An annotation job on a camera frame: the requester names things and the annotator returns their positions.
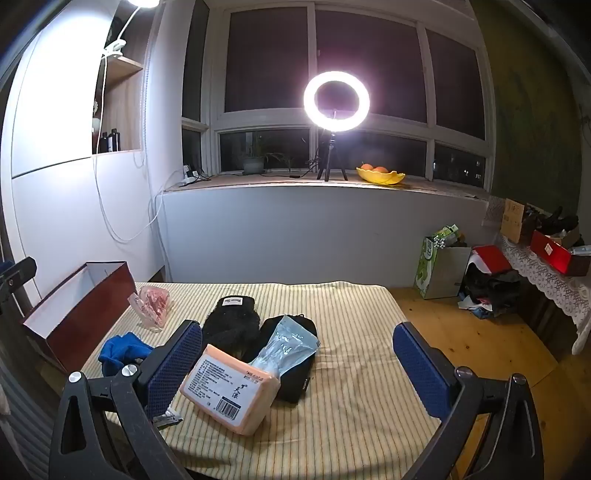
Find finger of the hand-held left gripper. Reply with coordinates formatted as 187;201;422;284
0;256;38;301

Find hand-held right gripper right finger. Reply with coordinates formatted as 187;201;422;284
393;322;546;480

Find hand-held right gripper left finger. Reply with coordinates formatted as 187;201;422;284
48;320;204;480

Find blue cloth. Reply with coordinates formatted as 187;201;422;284
98;333;154;377

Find orange tissue pack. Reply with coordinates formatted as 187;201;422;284
179;344;281;437

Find black knit hat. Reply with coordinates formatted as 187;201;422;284
202;295;262;359

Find dark red storage box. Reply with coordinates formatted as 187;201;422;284
23;261;137;376

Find blue cotton ball packet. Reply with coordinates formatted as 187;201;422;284
252;316;321;382

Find small white packet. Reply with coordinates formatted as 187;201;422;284
154;410;184;429

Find pink plastic packet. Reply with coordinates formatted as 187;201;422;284
128;285;173;331

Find green printed cardboard box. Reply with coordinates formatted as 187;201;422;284
415;236;472;300

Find pile of clothes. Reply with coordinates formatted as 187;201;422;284
457;265;526;320

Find black pouch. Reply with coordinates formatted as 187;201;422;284
244;315;319;404

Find red cloth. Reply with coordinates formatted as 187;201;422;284
470;245;513;274

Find green white carton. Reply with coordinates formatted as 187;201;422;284
431;224;461;250

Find white lace tablecloth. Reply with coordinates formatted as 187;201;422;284
500;232;591;331

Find brown cardboard piece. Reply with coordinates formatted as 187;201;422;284
499;198;527;244

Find white power strip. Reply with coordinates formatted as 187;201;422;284
180;165;211;186

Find yellow fruit bowl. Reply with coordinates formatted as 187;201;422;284
355;166;406;186

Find black boots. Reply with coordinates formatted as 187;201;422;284
524;206;581;236

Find potted plant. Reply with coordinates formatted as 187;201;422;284
242;134;296;175

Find black tripod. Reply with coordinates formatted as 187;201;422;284
316;131;350;182

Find white clip lamp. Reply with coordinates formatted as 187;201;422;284
102;0;160;59

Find window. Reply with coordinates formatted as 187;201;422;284
181;0;491;191

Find white lamp cable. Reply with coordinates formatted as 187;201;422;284
93;55;162;244

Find white power cable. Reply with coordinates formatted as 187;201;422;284
147;168;185;232

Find wooden wall shelf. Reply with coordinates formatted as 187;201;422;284
92;0;145;155

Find ring light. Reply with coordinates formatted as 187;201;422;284
303;70;371;135

